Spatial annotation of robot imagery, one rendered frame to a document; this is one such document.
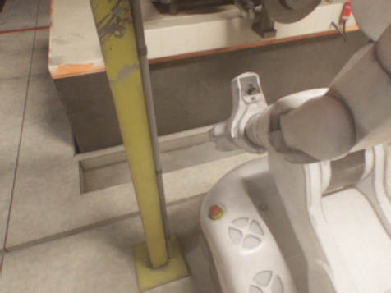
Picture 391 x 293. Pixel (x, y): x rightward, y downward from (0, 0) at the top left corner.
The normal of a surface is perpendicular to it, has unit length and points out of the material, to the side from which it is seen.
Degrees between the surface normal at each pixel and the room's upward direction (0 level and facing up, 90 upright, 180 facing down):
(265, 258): 38
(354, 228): 23
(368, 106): 98
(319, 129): 83
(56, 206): 0
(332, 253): 27
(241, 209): 0
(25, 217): 0
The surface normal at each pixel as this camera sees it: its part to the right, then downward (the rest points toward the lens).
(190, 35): 0.32, 0.65
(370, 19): -0.91, 0.40
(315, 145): -0.87, 0.40
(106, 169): 0.00, -0.73
